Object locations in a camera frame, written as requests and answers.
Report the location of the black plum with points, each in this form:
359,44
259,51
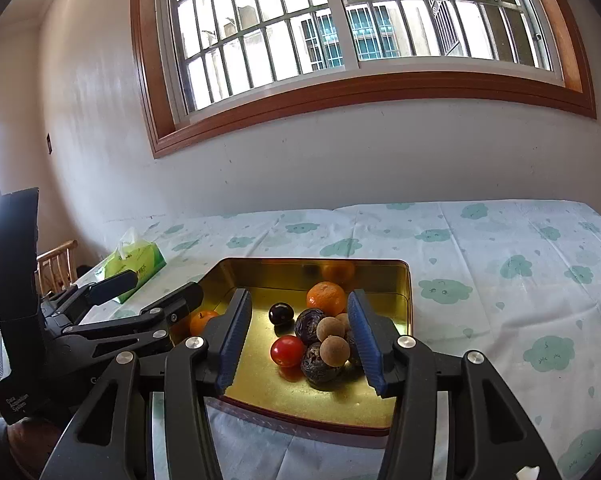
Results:
281,314

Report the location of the red cherry tomato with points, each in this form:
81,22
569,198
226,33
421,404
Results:
287,351

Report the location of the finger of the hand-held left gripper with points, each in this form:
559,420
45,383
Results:
180,300
115,282

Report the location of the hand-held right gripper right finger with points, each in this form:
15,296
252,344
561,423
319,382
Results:
368,345

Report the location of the brown longan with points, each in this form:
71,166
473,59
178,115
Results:
329,329
341,318
333,349

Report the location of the person's left hand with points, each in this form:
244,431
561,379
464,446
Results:
35,445

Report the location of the barred window with wooden frame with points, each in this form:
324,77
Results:
380,87

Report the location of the cloud print tablecloth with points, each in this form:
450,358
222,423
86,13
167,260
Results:
480,335

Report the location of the red and gold tin box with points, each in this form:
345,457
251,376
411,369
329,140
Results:
280,395

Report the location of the dark wall switch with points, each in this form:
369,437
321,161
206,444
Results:
49,143

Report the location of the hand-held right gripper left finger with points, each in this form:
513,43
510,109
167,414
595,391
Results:
230,355

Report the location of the green tissue box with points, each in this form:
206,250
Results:
140,257

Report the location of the wooden chair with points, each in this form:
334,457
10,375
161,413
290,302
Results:
55,262

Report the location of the orange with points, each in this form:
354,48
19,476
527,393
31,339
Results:
203,322
325,299

